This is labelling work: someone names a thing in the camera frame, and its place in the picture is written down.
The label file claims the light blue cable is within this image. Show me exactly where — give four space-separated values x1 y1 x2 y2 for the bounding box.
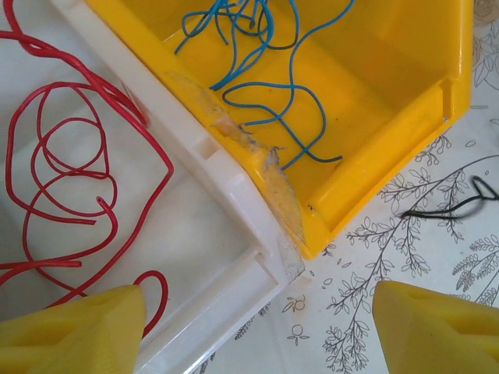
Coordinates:
174 0 356 172

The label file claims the dark blue cable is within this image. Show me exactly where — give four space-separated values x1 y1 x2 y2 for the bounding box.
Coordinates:
221 80 344 163

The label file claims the thin red cable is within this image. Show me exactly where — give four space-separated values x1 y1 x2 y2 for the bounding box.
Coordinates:
5 80 119 228

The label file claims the yellow plastic bin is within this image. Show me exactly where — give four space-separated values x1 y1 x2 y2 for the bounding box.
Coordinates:
83 0 475 261

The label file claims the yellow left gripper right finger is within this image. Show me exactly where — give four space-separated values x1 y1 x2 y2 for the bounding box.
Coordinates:
372 280 499 374

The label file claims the thick red cable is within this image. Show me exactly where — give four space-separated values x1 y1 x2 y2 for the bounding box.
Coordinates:
0 0 175 340

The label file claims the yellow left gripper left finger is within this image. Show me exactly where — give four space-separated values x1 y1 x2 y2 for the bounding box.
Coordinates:
0 284 147 374

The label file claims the floral tablecloth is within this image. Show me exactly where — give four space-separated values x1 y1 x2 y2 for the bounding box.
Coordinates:
134 0 499 374

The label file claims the black cable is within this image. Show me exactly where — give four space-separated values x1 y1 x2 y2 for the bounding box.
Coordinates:
401 175 499 221

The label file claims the white plastic bin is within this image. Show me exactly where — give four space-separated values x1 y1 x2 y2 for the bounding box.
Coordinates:
0 0 307 374

